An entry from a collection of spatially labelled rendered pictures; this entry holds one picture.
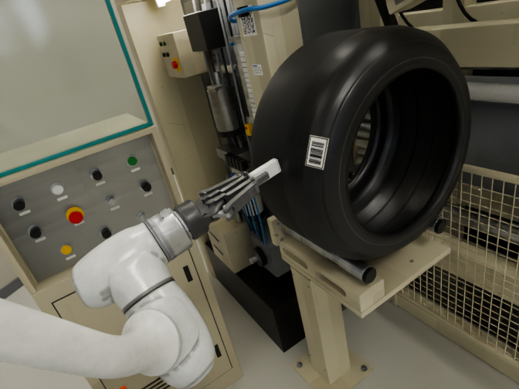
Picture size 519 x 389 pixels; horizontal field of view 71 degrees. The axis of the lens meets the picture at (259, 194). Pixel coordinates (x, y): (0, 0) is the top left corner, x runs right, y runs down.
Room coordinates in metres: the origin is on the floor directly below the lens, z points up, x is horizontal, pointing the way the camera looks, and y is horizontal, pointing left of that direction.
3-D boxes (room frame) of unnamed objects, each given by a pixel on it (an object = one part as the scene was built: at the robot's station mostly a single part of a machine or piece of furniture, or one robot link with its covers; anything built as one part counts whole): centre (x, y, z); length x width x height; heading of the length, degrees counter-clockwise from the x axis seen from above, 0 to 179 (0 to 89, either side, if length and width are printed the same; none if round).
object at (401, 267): (0.91, -0.27, 0.80); 0.37 x 0.36 x 0.02; 116
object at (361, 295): (0.85, -0.14, 0.83); 0.36 x 0.09 x 0.06; 26
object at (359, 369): (1.13, -0.14, 0.01); 0.27 x 0.27 x 0.02; 26
